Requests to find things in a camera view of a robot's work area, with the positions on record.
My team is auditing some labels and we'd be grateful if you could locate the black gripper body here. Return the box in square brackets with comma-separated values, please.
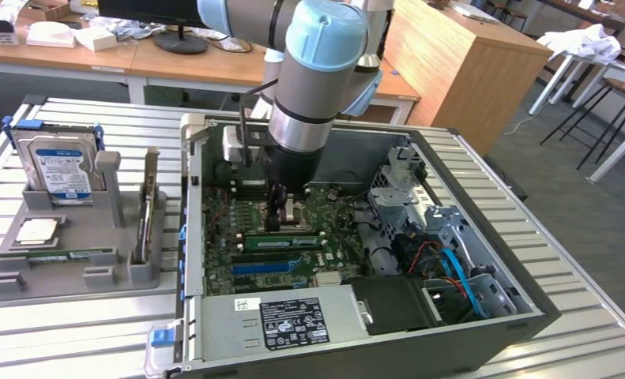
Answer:
[264, 144, 324, 191]

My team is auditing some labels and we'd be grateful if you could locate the green RAM stick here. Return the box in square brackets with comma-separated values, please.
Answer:
[0, 247, 117, 263]
[242, 235, 328, 253]

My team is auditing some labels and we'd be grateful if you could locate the CPU socket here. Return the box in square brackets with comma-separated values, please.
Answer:
[264, 194, 313, 235]

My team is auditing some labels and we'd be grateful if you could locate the blue expansion slot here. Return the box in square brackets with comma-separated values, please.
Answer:
[230, 257, 303, 276]

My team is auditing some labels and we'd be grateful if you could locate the green motherboard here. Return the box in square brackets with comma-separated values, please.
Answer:
[201, 156, 380, 298]

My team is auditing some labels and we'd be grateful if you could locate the silver chipset heatsink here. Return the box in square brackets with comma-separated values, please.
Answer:
[313, 271, 344, 287]

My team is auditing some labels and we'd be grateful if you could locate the graphics card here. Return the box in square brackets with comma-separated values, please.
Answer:
[132, 147, 164, 266]

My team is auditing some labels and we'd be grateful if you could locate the metal disk bay cage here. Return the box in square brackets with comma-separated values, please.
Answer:
[365, 144, 520, 321]

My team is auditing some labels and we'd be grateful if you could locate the grey power supply unit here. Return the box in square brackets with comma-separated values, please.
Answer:
[193, 284, 373, 363]

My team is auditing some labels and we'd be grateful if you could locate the long wooden desk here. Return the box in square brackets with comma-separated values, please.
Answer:
[0, 23, 423, 127]

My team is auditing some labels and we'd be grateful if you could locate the blue case latch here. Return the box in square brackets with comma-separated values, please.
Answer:
[148, 328, 173, 349]

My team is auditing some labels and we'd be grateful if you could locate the wooden cabinet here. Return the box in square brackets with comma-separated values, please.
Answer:
[381, 0, 555, 157]

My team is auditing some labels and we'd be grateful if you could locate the open grey PC case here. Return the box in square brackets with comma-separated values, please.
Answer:
[146, 113, 563, 379]

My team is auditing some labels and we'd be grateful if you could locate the grey parts rack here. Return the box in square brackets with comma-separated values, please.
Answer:
[0, 149, 169, 304]

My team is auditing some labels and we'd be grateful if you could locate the silver CPU chip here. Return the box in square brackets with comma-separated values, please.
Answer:
[17, 219, 62, 246]

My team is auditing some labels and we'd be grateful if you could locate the black computer monitor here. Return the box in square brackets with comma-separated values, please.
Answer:
[97, 0, 213, 55]

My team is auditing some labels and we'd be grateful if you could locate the small white box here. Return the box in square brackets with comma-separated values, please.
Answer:
[73, 27, 119, 52]

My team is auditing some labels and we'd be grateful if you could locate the white round device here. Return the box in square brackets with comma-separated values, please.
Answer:
[26, 21, 78, 49]

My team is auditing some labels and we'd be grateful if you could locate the cardboard box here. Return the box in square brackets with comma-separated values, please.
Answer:
[15, 0, 73, 21]

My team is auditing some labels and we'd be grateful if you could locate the crumpled white cloth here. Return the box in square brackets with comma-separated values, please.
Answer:
[535, 23, 623, 67]

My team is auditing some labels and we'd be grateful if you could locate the dark wooden table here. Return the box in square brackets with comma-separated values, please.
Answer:
[534, 0, 625, 39]

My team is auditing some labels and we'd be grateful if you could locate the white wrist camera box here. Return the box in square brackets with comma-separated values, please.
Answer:
[224, 125, 257, 163]

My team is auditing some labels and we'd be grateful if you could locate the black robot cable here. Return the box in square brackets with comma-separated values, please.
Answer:
[240, 77, 281, 167]

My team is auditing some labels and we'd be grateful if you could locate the red wire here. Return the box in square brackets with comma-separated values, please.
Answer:
[407, 239, 447, 274]

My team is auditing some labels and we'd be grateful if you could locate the blue flat wire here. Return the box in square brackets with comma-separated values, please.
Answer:
[437, 246, 492, 319]

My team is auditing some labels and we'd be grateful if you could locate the hard disk with blue frame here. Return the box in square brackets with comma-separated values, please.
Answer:
[3, 115, 109, 207]

